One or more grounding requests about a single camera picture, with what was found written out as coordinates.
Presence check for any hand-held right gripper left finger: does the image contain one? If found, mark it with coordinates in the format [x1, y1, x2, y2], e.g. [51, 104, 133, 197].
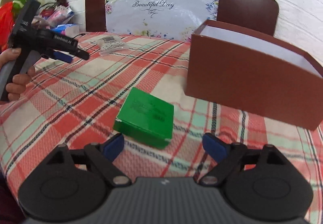
[46, 133, 132, 187]

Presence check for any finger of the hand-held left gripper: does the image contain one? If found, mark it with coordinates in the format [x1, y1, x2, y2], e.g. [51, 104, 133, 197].
[72, 48, 90, 61]
[47, 50, 73, 64]

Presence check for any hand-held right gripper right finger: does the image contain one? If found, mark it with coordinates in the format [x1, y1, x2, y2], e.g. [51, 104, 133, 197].
[193, 132, 288, 186]

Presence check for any green box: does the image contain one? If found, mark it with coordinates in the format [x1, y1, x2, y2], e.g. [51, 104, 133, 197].
[113, 87, 175, 150]

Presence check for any brown box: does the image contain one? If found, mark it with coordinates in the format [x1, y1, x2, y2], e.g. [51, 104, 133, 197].
[183, 19, 323, 131]

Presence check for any person's left hand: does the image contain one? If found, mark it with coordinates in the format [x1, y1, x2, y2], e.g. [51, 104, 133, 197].
[0, 48, 36, 102]

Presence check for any blue and white packet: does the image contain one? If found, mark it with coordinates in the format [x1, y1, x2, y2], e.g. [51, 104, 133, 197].
[50, 23, 80, 38]

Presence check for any pile of wrapped items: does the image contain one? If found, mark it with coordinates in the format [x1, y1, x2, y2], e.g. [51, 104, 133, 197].
[38, 7, 76, 28]

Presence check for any clear bag of beads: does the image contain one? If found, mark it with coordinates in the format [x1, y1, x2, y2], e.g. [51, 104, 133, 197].
[96, 36, 127, 57]

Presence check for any red cloth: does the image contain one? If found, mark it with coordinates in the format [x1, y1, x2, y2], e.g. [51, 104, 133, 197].
[0, 2, 16, 46]

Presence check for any red plaid tablecloth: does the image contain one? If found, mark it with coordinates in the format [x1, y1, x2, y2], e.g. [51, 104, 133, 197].
[0, 30, 323, 224]

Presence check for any white floral chair cover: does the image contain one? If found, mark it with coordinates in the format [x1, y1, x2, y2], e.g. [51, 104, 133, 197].
[104, 0, 221, 41]

